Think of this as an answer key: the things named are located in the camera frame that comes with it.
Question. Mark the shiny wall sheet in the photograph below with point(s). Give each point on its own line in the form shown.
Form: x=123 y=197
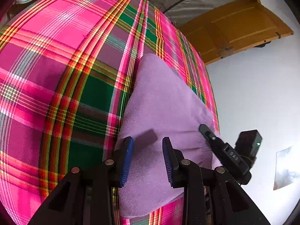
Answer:
x=283 y=168

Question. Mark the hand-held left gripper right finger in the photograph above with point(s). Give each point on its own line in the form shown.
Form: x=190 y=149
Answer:
x=167 y=161

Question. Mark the purple fleece cloth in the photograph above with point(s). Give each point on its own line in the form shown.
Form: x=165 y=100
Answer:
x=164 y=103

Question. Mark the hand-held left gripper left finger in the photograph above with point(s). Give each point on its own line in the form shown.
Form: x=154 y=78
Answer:
x=127 y=161

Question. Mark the wooden door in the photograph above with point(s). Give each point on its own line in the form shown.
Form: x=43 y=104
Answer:
x=234 y=25

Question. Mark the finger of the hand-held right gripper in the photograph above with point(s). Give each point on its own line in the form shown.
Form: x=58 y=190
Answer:
x=208 y=133

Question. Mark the pink green plaid bedsheet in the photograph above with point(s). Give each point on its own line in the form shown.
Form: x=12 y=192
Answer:
x=70 y=75

